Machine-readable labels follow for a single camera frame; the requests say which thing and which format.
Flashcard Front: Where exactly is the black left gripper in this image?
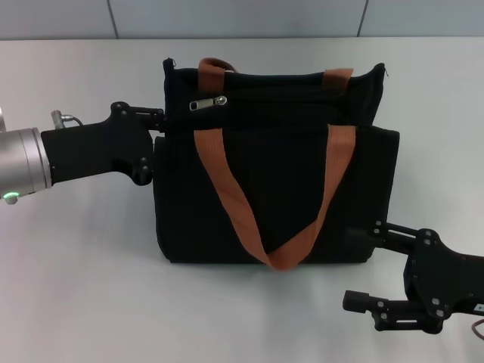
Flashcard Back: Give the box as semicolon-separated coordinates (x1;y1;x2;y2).
39;101;167;187

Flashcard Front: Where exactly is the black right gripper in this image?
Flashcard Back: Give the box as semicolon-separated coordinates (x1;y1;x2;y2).
342;221;484;334

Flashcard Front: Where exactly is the silver zipper pull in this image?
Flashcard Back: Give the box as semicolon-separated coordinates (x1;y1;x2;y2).
188;94;229;112

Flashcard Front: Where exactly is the black food bag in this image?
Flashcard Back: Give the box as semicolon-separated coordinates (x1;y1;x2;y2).
153;56;401;272

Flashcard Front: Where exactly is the silver plug connector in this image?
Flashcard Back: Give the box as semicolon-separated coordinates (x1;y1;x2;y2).
51;109;85;129

